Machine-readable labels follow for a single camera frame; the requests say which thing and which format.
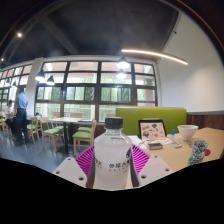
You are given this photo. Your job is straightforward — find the wooden dining table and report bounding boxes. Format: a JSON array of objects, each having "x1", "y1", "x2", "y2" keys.
[{"x1": 48, "y1": 116, "x2": 84, "y2": 154}]

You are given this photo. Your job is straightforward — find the green upholstered bench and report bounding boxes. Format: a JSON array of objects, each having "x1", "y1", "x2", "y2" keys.
[{"x1": 115, "y1": 106, "x2": 188, "y2": 136}]

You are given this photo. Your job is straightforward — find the black-framed picture stand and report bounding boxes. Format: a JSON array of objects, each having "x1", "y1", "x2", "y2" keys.
[{"x1": 137, "y1": 119, "x2": 168, "y2": 142}]

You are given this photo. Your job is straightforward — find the clear plastic drink bottle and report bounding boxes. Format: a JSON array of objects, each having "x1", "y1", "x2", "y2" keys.
[{"x1": 93, "y1": 116, "x2": 134, "y2": 191}]

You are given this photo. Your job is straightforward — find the small dark box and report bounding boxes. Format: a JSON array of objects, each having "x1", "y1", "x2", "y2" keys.
[{"x1": 145, "y1": 140, "x2": 164, "y2": 151}]

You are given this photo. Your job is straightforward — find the small white flat device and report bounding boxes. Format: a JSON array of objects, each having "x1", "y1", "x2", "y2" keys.
[{"x1": 169, "y1": 141, "x2": 183, "y2": 149}]

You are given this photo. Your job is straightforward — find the long curved ceiling light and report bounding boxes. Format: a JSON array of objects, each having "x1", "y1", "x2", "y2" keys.
[{"x1": 120, "y1": 48, "x2": 189, "y2": 66}]

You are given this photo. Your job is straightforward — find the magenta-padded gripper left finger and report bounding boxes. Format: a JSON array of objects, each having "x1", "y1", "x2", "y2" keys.
[{"x1": 52, "y1": 144, "x2": 98, "y2": 189}]

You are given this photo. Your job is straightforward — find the group of pendant lamps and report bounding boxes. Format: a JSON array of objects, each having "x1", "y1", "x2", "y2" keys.
[{"x1": 34, "y1": 56, "x2": 131, "y2": 86}]

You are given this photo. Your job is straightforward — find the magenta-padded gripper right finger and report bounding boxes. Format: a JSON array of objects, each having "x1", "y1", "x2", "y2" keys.
[{"x1": 128, "y1": 143, "x2": 174, "y2": 188}]

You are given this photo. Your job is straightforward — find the large dark-framed window wall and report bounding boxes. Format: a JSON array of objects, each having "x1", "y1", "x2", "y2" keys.
[{"x1": 0, "y1": 61, "x2": 158, "y2": 123}]

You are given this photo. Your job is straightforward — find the white ceramic bowl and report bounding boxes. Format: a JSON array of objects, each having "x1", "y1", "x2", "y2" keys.
[{"x1": 177, "y1": 124, "x2": 199, "y2": 141}]

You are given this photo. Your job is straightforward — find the group of green-seated wooden chairs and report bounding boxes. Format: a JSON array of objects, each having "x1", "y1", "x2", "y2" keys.
[{"x1": 0, "y1": 116, "x2": 98, "y2": 157}]

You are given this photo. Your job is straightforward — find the green speckled white mug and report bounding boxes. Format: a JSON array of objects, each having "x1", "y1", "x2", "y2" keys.
[{"x1": 187, "y1": 139, "x2": 209, "y2": 167}]

